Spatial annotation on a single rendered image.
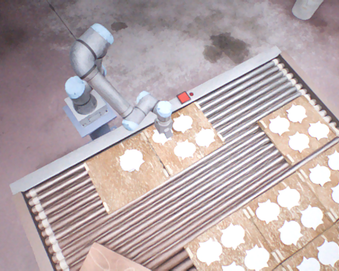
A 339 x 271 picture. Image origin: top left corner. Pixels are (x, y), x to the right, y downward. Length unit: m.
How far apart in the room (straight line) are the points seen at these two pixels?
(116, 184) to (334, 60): 2.99
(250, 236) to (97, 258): 0.84
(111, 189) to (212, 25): 2.51
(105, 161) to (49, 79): 1.72
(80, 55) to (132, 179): 0.79
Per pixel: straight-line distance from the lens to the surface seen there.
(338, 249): 1.91
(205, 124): 1.78
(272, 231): 1.75
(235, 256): 1.68
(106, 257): 1.53
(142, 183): 1.64
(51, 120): 2.98
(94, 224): 1.67
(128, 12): 3.64
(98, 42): 1.28
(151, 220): 1.63
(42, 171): 1.81
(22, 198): 1.78
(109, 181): 1.66
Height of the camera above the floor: 2.55
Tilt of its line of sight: 68 degrees down
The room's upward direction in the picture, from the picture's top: 6 degrees clockwise
